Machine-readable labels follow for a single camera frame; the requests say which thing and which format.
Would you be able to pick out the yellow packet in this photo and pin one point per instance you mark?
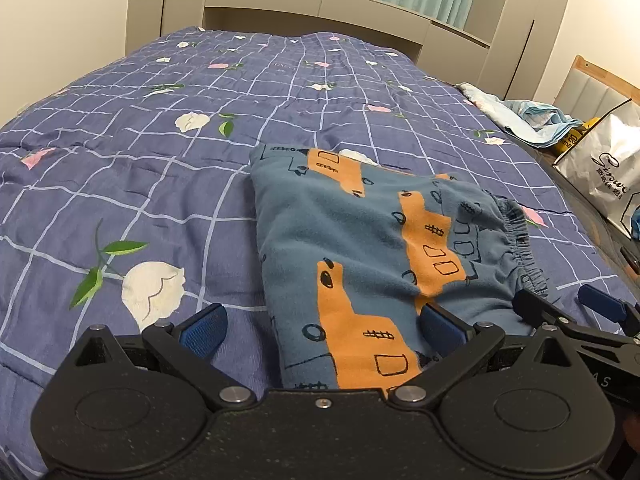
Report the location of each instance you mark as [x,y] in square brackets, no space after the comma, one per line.
[570,140]

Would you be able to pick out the blue floral checked blanket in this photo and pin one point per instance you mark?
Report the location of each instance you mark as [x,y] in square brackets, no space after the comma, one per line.
[125,175]

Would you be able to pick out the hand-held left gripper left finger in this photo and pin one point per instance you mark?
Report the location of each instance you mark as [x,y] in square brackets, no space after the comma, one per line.
[202,331]

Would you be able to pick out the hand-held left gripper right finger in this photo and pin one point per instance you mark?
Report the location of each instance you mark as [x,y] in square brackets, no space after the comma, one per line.
[442,329]

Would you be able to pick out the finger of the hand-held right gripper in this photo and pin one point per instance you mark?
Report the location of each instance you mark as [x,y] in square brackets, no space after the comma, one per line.
[534,306]
[600,299]

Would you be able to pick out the beige wardrobe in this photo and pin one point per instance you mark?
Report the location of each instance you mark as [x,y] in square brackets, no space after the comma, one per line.
[525,25]

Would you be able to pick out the wooden framed padded panel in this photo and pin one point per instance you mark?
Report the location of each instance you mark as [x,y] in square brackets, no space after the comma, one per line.
[595,87]

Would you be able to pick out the beige bed headboard cabinet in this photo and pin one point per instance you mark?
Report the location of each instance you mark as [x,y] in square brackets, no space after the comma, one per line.
[320,5]

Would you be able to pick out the blue pants with orange print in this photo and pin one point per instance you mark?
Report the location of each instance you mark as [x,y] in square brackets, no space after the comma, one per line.
[350,230]

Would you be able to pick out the white shopping bag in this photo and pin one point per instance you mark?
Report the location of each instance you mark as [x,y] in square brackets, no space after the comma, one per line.
[610,170]

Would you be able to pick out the light blue patterned cloth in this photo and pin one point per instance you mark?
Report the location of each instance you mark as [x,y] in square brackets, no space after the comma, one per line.
[530,120]

